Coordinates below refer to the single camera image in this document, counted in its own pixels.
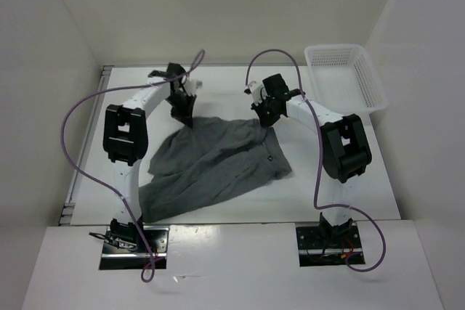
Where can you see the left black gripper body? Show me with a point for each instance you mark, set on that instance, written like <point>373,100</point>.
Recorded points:
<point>176,99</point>

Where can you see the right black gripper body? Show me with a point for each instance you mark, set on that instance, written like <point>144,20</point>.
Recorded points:
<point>268,100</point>

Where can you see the grey shorts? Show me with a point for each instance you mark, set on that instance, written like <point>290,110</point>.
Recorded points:
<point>210,163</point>

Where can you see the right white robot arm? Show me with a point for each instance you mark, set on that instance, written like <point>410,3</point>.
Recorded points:
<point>344,148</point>

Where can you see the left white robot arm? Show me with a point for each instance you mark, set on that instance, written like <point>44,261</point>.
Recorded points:
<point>125,140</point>

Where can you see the white plastic basket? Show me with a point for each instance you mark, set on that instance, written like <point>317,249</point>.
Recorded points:
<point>344,79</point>

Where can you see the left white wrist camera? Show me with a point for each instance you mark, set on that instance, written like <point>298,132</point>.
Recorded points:
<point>190,86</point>

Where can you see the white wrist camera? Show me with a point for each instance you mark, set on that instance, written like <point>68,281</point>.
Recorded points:
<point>190,86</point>
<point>257,92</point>

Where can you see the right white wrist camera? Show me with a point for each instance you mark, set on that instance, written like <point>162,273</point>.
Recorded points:
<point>257,92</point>

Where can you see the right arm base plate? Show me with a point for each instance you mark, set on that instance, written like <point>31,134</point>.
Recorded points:
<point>314,252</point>

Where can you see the aluminium table edge rail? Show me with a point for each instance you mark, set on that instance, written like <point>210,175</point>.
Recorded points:
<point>75,184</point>

